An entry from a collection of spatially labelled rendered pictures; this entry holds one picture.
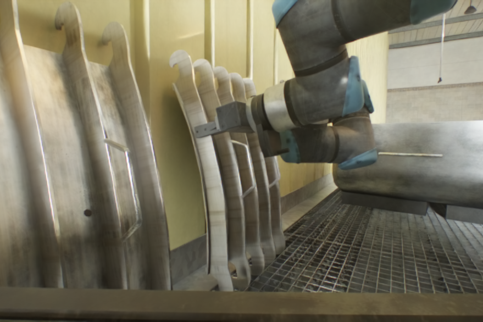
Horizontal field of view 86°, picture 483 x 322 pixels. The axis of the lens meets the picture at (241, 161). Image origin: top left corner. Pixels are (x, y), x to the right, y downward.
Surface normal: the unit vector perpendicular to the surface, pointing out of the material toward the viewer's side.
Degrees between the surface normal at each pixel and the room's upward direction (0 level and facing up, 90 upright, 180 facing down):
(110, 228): 90
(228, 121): 90
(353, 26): 150
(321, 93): 122
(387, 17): 155
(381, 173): 94
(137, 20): 90
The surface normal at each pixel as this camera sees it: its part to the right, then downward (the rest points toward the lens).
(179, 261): 0.86, 0.05
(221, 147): -0.51, 0.07
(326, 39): -0.36, 0.90
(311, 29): -0.60, 0.66
